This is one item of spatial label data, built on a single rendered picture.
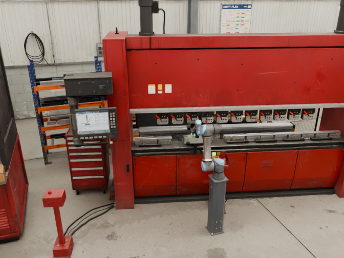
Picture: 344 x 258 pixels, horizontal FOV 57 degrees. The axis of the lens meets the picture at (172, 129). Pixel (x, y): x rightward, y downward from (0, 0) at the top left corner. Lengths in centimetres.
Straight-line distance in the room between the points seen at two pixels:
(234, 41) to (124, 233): 273
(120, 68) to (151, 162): 135
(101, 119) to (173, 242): 171
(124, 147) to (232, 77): 163
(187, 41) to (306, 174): 257
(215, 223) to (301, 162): 159
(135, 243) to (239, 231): 131
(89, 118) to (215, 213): 185
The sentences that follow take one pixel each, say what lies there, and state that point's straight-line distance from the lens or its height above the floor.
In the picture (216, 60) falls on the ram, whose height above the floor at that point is 201.
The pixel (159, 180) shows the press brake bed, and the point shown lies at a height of 37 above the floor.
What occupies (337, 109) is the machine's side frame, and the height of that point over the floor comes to 121.
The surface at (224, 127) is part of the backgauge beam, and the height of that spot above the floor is 98.
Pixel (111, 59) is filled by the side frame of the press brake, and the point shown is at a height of 208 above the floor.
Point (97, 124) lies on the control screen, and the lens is 361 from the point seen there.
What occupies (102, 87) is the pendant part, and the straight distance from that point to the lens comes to 350.
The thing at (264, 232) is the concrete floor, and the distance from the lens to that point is 434.
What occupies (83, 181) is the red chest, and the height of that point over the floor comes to 25.
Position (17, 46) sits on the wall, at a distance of 800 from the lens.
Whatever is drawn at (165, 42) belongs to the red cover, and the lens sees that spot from 390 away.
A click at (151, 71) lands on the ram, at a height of 188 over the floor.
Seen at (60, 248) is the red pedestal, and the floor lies 12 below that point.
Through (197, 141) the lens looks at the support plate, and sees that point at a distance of 413.
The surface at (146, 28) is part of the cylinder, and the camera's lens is 396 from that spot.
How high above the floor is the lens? 273
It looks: 23 degrees down
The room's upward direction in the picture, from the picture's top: straight up
